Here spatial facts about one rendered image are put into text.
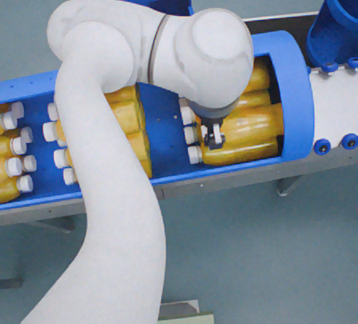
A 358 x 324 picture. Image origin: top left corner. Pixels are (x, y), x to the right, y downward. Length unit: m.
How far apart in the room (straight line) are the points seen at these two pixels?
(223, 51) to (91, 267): 0.33
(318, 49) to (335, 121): 0.98
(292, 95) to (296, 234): 1.26
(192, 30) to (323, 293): 1.69
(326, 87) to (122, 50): 0.76
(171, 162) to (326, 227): 1.17
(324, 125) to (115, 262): 0.95
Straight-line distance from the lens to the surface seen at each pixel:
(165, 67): 0.60
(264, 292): 2.06
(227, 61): 0.55
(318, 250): 2.10
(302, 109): 0.89
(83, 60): 0.55
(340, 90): 1.25
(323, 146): 1.14
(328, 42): 2.19
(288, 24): 2.21
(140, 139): 0.94
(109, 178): 0.38
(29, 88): 0.95
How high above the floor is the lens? 2.04
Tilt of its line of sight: 75 degrees down
